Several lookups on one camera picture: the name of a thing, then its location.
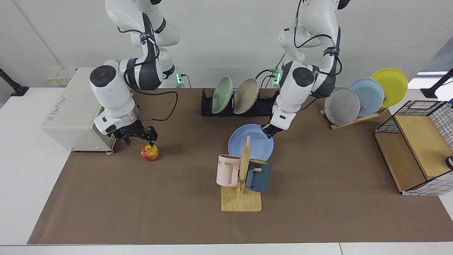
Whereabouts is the pale toaster oven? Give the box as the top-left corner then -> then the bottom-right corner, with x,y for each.
41,67 -> 119,153

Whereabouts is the black clamp stand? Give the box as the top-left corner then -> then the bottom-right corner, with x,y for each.
420,68 -> 453,99
0,68 -> 29,97

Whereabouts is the wooden cup stand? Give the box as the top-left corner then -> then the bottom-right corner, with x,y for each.
221,136 -> 262,212

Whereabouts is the beige plate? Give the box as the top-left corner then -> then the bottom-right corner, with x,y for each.
233,78 -> 260,115

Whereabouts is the dark blue cup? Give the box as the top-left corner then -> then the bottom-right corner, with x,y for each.
245,159 -> 272,193

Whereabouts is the grey plate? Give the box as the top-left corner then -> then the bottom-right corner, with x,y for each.
325,87 -> 360,126

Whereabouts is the yellow plate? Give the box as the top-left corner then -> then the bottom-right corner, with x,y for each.
371,68 -> 408,108

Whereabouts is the wooden plate rack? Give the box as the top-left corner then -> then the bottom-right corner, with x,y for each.
320,106 -> 388,130

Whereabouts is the green plate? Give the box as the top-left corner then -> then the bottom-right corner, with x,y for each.
212,76 -> 234,114

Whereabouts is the wire basket with wooden floor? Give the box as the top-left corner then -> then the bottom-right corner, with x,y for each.
374,100 -> 453,196

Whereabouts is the black dish rack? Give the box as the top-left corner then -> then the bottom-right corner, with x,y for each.
201,89 -> 282,117

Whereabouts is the white wall socket strip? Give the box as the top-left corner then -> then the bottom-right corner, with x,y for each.
46,68 -> 76,85

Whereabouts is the brown table cloth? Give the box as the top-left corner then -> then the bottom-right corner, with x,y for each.
27,88 -> 453,245

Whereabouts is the pink cup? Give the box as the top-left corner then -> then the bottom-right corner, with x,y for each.
216,154 -> 242,187

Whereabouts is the light blue plate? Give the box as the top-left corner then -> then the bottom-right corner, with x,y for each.
349,78 -> 384,117

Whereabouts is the red yellow apple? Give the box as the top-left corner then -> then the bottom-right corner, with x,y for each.
141,143 -> 159,162

